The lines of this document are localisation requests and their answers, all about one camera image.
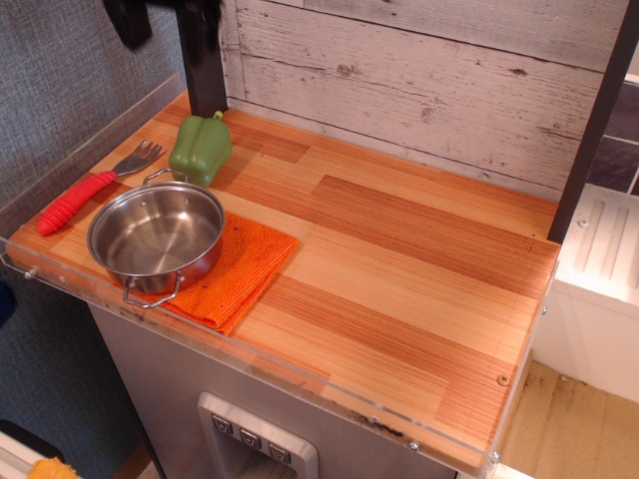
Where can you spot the clear acrylic table edge guard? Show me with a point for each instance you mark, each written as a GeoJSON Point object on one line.
{"type": "Point", "coordinates": [422, 346]}

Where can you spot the orange cloth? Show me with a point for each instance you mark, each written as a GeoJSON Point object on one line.
{"type": "Point", "coordinates": [251, 257]}

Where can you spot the stainless steel pot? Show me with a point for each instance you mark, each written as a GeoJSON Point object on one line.
{"type": "Point", "coordinates": [158, 238]}

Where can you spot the yellow object bottom left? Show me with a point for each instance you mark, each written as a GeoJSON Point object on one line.
{"type": "Point", "coordinates": [51, 468]}

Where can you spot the dark wooden post right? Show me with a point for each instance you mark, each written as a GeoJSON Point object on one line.
{"type": "Point", "coordinates": [618, 66]}

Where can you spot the white toy sink unit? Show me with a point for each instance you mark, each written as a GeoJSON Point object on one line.
{"type": "Point", "coordinates": [588, 326]}

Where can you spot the silver toy fridge cabinet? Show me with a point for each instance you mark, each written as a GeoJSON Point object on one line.
{"type": "Point", "coordinates": [164, 378]}

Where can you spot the dark wooden post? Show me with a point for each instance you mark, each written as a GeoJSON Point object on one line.
{"type": "Point", "coordinates": [618, 66]}
{"type": "Point", "coordinates": [206, 86]}

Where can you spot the red-handled metal fork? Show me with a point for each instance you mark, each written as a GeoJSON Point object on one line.
{"type": "Point", "coordinates": [68, 204]}

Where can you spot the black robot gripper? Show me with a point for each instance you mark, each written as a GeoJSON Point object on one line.
{"type": "Point", "coordinates": [198, 25]}

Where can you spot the dark wooden post left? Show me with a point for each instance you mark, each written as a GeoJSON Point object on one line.
{"type": "Point", "coordinates": [206, 86]}

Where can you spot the green toy bell pepper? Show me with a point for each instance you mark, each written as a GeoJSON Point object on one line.
{"type": "Point", "coordinates": [202, 146]}

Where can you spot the grey ice dispenser panel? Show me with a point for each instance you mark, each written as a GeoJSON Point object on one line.
{"type": "Point", "coordinates": [244, 445]}

